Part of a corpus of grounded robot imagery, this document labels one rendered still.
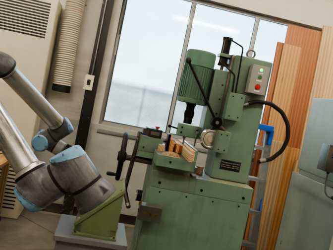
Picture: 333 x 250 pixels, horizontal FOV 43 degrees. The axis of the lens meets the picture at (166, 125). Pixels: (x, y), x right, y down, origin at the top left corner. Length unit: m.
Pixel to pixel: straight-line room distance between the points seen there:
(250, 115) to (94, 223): 1.12
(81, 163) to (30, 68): 1.79
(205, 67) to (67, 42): 1.52
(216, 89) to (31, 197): 1.19
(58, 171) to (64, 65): 1.86
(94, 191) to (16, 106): 1.82
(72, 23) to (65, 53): 0.25
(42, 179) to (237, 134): 1.14
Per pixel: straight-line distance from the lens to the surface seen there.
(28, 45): 3.55
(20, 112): 3.55
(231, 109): 2.36
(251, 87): 2.41
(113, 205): 1.83
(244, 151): 2.49
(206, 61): 2.45
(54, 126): 2.31
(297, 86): 4.07
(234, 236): 2.47
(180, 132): 2.47
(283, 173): 3.91
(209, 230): 2.43
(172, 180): 2.32
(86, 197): 1.86
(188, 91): 2.44
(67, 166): 1.85
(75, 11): 3.67
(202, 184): 2.35
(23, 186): 1.92
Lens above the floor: 1.17
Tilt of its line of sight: 3 degrees down
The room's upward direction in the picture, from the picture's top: 12 degrees clockwise
